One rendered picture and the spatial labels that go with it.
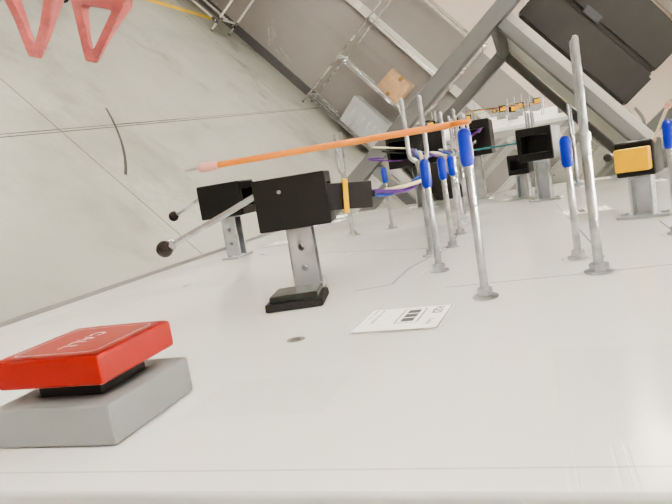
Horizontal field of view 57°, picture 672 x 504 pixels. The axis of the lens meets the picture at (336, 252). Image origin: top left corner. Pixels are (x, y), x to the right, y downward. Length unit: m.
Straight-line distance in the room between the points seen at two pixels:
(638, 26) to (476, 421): 1.32
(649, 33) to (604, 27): 0.09
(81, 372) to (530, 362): 0.17
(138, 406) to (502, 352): 0.15
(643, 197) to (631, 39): 0.85
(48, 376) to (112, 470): 0.05
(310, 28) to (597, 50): 6.82
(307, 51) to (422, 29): 1.43
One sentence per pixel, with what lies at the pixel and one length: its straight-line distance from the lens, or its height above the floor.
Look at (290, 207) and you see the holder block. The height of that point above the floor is 1.13.
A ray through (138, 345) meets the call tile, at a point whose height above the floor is 1.12.
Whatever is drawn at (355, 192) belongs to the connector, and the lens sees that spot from 0.48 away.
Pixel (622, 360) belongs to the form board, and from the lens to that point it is 0.26.
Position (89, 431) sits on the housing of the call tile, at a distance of 0.26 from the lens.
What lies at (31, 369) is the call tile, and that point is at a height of 1.10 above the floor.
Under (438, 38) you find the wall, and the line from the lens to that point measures 7.90.
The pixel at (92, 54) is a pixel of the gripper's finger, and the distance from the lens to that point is 0.78.
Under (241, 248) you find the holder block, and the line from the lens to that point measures 0.85.
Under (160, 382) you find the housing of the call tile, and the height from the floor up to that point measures 1.12.
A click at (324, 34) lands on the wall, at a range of 8.09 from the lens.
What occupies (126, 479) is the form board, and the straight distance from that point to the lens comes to 0.22.
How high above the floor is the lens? 1.28
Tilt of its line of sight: 18 degrees down
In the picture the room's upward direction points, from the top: 41 degrees clockwise
